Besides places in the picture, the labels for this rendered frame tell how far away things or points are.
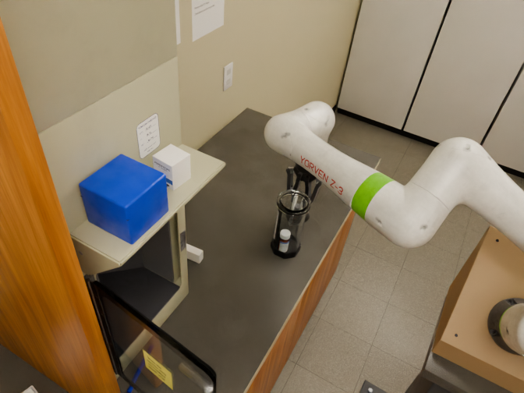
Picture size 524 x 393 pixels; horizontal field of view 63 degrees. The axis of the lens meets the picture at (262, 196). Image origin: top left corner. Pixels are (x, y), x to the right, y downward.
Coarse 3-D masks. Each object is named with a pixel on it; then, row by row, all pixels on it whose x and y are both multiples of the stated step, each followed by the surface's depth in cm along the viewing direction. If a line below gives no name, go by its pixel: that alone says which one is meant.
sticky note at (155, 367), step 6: (144, 354) 84; (150, 360) 84; (150, 366) 86; (156, 366) 84; (162, 366) 82; (156, 372) 86; (162, 372) 84; (168, 372) 81; (162, 378) 86; (168, 378) 83; (168, 384) 86
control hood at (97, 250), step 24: (192, 168) 88; (216, 168) 88; (168, 192) 82; (192, 192) 83; (168, 216) 78; (72, 240) 73; (96, 240) 72; (120, 240) 72; (144, 240) 73; (96, 264) 74; (120, 264) 70
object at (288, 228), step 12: (288, 192) 137; (300, 192) 137; (288, 204) 141; (300, 204) 139; (288, 216) 133; (300, 216) 133; (288, 228) 136; (300, 228) 138; (288, 240) 140; (288, 252) 144
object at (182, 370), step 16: (112, 304) 80; (112, 320) 86; (128, 320) 79; (144, 320) 75; (112, 336) 92; (128, 336) 85; (144, 336) 79; (160, 336) 73; (128, 352) 91; (160, 352) 78; (176, 352) 73; (128, 368) 98; (144, 368) 90; (176, 368) 77; (192, 368) 72; (144, 384) 97; (160, 384) 89; (176, 384) 82; (192, 384) 77; (208, 384) 72
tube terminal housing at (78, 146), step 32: (128, 96) 72; (160, 96) 80; (64, 128) 63; (96, 128) 69; (128, 128) 76; (160, 128) 84; (64, 160) 65; (96, 160) 72; (64, 192) 68; (160, 320) 121
